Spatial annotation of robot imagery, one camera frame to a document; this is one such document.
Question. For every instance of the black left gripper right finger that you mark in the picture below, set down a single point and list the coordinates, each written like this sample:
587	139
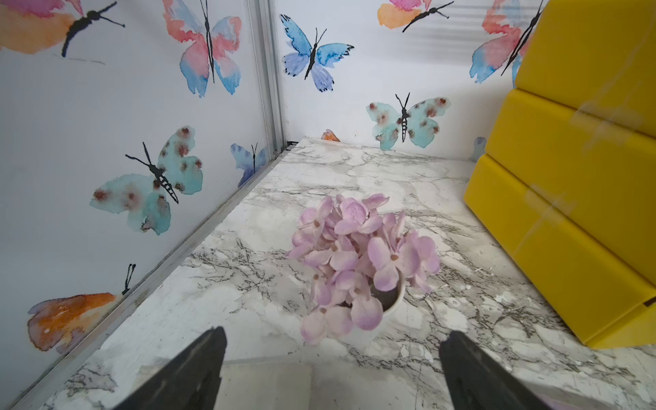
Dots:
476	381

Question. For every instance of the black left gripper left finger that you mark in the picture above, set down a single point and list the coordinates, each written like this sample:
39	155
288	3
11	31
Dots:
191	380

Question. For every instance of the yellow plastic drawer unit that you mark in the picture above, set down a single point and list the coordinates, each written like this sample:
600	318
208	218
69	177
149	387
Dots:
567	181

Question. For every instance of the pink flower in white pot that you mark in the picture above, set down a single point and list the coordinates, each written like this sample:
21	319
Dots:
362	262

